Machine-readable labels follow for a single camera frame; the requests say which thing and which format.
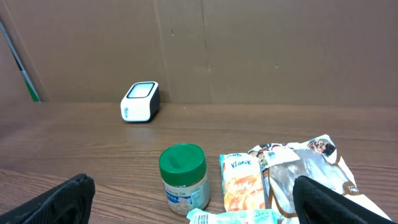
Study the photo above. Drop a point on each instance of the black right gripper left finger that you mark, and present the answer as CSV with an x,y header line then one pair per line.
x,y
68,203

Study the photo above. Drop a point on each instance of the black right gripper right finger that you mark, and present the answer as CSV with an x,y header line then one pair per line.
x,y
316,204

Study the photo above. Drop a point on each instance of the brown white snack pouch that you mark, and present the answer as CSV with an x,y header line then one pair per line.
x,y
318,159

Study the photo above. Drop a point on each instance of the teal tissue pack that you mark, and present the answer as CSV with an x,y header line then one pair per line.
x,y
257,216

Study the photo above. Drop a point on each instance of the orange tissue pack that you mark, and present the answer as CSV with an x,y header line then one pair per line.
x,y
242,182

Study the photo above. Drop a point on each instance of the green capped bottle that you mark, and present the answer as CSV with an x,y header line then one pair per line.
x,y
183,170

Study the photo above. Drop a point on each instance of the white barcode scanner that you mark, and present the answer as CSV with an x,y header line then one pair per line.
x,y
141,102

